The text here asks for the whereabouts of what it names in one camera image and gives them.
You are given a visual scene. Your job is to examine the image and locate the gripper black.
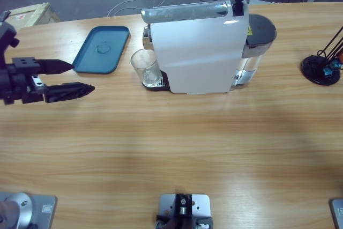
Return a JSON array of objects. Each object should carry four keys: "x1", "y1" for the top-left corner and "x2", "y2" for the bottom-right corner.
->
[{"x1": 0, "y1": 57, "x2": 95, "y2": 106}]

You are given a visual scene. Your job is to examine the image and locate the silver coffee machine lever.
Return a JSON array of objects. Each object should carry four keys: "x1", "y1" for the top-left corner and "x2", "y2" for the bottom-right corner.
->
[{"x1": 141, "y1": 0, "x2": 233, "y2": 24}]

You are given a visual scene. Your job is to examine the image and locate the clear glass cup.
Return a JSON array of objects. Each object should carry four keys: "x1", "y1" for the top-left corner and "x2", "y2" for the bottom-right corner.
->
[{"x1": 130, "y1": 48, "x2": 162, "y2": 88}]

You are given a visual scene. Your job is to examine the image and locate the white capsule coffee machine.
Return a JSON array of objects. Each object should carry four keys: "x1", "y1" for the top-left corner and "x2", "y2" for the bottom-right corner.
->
[{"x1": 141, "y1": 0, "x2": 250, "y2": 95}]

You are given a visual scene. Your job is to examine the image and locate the clear water tank black lid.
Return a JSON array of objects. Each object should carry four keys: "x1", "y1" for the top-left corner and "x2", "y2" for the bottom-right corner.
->
[{"x1": 230, "y1": 13, "x2": 277, "y2": 90}]

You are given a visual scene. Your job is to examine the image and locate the blue plastic tray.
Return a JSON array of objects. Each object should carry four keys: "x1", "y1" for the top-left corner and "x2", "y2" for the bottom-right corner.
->
[{"x1": 71, "y1": 26, "x2": 131, "y2": 75}]

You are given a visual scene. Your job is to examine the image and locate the wooden crate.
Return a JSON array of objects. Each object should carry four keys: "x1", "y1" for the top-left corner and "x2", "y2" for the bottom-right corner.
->
[{"x1": 0, "y1": 2, "x2": 61, "y2": 41}]

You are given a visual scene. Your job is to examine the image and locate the silver grate drip tray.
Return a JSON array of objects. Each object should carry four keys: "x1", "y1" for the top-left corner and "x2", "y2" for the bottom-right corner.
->
[{"x1": 141, "y1": 70, "x2": 171, "y2": 92}]

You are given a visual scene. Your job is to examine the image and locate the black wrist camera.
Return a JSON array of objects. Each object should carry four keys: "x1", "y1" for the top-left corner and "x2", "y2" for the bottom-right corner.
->
[{"x1": 0, "y1": 21, "x2": 20, "y2": 62}]

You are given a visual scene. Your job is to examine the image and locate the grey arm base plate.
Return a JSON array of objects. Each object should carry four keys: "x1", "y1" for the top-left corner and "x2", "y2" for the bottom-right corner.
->
[
  {"x1": 0, "y1": 191, "x2": 58, "y2": 229},
  {"x1": 329, "y1": 198, "x2": 343, "y2": 229}
]

